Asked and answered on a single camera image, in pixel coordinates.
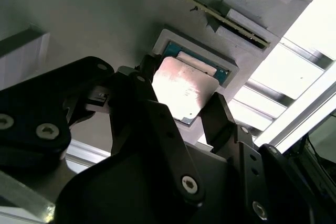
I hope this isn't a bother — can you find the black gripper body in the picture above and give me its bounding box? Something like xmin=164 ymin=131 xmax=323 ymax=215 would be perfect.
xmin=56 ymin=144 xmax=237 ymax=224

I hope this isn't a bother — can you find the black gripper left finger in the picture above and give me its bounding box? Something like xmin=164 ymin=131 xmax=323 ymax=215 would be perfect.
xmin=0 ymin=55 xmax=205 ymax=205

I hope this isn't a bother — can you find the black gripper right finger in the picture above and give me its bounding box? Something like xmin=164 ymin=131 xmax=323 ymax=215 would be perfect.
xmin=201 ymin=92 xmax=336 ymax=224

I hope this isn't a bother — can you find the silver CPU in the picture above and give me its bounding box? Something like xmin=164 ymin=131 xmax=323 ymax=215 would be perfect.
xmin=152 ymin=40 xmax=229 ymax=127

